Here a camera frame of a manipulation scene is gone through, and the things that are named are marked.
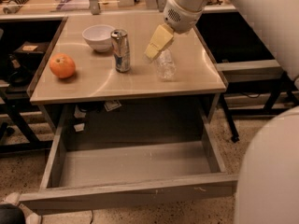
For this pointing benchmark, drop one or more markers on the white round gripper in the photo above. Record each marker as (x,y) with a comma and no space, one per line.
(182,19)

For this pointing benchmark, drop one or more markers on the clear plastic water bottle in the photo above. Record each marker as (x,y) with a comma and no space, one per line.
(165,66)

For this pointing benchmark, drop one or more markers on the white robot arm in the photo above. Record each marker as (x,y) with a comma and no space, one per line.
(267,189)

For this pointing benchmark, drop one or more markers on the open grey top drawer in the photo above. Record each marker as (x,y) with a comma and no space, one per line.
(143,153)

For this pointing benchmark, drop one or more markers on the silver blue drink can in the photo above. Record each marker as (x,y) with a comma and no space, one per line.
(121,49)

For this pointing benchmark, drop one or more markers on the white ceramic bowl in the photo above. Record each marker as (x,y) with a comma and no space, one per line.
(98,37)

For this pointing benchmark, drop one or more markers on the grey side shelf right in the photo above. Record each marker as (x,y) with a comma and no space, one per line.
(250,71)

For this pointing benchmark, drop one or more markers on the orange fruit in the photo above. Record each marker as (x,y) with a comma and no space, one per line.
(62,65)

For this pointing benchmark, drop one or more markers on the dark box on left shelf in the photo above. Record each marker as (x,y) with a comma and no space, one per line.
(33,48)

